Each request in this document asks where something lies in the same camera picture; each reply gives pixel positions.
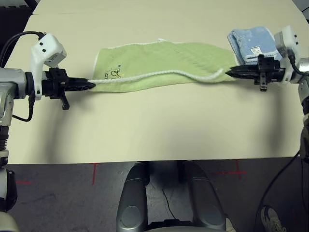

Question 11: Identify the black foam floor mat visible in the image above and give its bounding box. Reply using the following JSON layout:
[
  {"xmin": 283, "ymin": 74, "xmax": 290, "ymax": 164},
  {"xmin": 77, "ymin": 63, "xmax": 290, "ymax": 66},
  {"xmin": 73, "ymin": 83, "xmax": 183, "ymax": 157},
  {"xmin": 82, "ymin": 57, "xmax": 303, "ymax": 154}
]
[{"xmin": 0, "ymin": 6, "xmax": 36, "ymax": 33}]

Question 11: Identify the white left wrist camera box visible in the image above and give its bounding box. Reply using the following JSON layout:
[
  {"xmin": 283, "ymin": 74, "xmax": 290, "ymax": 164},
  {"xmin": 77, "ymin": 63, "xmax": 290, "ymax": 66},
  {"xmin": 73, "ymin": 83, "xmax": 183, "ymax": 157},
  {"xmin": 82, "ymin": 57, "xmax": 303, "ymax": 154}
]
[{"xmin": 30, "ymin": 33, "xmax": 68, "ymax": 101}]

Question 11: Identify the folded blue towel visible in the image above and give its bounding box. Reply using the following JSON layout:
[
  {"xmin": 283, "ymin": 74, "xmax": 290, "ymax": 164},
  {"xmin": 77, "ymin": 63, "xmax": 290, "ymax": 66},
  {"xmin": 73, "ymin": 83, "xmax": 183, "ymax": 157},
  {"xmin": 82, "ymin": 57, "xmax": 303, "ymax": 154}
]
[{"xmin": 226, "ymin": 25, "xmax": 283, "ymax": 66}]

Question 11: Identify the black framed side table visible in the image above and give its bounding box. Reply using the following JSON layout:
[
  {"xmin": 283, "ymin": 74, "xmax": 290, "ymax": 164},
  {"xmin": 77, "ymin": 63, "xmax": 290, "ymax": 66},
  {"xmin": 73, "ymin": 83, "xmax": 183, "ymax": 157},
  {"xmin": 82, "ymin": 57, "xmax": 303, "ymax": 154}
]
[{"xmin": 24, "ymin": 0, "xmax": 39, "ymax": 10}]

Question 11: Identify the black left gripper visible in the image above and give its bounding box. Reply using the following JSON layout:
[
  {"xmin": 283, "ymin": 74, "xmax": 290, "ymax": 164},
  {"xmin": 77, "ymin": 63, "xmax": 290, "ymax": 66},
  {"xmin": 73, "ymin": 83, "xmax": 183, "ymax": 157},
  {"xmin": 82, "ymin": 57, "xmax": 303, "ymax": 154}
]
[{"xmin": 41, "ymin": 68, "xmax": 96, "ymax": 111}]

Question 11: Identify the green towel white trim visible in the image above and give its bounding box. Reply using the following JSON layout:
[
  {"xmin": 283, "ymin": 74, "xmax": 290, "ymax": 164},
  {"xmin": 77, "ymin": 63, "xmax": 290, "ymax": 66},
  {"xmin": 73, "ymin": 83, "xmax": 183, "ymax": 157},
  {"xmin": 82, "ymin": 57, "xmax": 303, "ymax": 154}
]
[{"xmin": 92, "ymin": 38, "xmax": 239, "ymax": 94}]

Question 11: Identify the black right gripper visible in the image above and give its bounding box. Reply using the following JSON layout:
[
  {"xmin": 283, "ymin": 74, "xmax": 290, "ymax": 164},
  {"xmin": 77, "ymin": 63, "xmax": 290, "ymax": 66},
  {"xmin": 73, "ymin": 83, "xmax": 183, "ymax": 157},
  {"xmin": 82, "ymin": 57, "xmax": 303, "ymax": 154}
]
[{"xmin": 225, "ymin": 54, "xmax": 287, "ymax": 92}]

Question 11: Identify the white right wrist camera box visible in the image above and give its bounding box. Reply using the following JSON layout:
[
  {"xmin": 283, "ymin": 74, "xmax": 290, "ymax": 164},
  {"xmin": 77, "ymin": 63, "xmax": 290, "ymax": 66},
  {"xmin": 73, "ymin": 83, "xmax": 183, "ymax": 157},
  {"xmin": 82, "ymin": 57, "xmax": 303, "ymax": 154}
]
[{"xmin": 274, "ymin": 25, "xmax": 302, "ymax": 84}]

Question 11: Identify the grey robot left leg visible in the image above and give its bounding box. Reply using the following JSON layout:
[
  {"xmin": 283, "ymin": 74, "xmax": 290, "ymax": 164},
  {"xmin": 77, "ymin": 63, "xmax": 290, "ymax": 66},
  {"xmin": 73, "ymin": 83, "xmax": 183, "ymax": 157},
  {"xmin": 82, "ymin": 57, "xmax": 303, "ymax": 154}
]
[{"xmin": 115, "ymin": 161, "xmax": 150, "ymax": 232}]

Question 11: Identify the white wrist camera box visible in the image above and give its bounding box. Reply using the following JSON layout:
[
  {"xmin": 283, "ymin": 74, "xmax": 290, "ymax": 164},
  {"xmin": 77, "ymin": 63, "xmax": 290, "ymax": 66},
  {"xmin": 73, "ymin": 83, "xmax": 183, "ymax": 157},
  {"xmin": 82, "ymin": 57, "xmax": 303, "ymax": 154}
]
[
  {"xmin": 30, "ymin": 33, "xmax": 68, "ymax": 101},
  {"xmin": 274, "ymin": 25, "xmax": 302, "ymax": 84}
]

